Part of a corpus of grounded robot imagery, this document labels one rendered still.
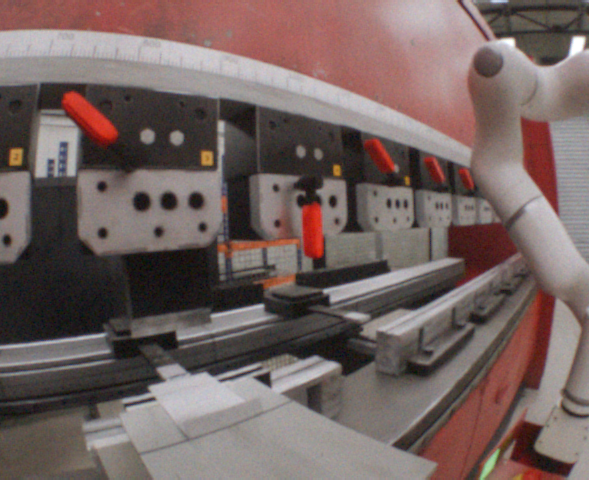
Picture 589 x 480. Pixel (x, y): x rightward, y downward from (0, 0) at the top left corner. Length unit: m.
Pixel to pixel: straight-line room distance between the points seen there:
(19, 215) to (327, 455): 0.33
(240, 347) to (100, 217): 0.49
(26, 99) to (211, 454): 0.36
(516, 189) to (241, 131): 0.41
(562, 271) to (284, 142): 0.43
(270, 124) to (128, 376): 0.50
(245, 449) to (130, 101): 0.34
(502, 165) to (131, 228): 0.52
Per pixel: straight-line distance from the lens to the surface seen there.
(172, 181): 0.33
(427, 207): 0.70
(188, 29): 0.41
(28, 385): 0.65
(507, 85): 0.50
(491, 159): 0.56
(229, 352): 0.72
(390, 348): 0.69
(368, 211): 0.52
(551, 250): 0.52
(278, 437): 0.32
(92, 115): 0.29
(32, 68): 0.36
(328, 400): 0.55
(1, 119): 0.34
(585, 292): 0.61
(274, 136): 0.41
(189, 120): 0.36
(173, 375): 0.45
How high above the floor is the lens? 1.20
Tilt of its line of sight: 3 degrees down
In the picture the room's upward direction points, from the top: 2 degrees counter-clockwise
